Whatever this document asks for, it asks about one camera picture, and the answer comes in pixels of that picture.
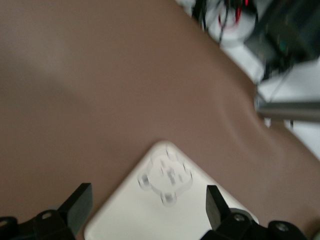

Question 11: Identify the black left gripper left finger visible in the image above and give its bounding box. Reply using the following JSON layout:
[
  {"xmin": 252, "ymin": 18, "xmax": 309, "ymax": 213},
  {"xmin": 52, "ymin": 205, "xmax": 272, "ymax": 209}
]
[{"xmin": 17, "ymin": 183, "xmax": 93, "ymax": 240}]

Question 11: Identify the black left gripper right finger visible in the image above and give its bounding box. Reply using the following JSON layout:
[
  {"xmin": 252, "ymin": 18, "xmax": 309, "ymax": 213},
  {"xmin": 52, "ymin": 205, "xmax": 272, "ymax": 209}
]
[{"xmin": 199, "ymin": 185, "xmax": 261, "ymax": 240}]

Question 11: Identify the cream tray with bear print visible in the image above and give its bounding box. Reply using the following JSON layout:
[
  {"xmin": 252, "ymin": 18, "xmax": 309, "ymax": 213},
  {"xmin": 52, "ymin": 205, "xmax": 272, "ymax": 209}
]
[{"xmin": 83, "ymin": 140, "xmax": 260, "ymax": 240}]

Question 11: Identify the dark electronics box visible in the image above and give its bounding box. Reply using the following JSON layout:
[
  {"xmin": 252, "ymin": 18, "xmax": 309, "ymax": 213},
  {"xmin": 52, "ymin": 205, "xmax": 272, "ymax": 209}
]
[{"xmin": 246, "ymin": 0, "xmax": 320, "ymax": 82}]

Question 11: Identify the metal camera mount bar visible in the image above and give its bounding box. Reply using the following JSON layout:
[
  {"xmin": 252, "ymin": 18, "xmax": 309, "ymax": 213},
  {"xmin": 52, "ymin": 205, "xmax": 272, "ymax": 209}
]
[{"xmin": 253, "ymin": 96, "xmax": 320, "ymax": 121}]

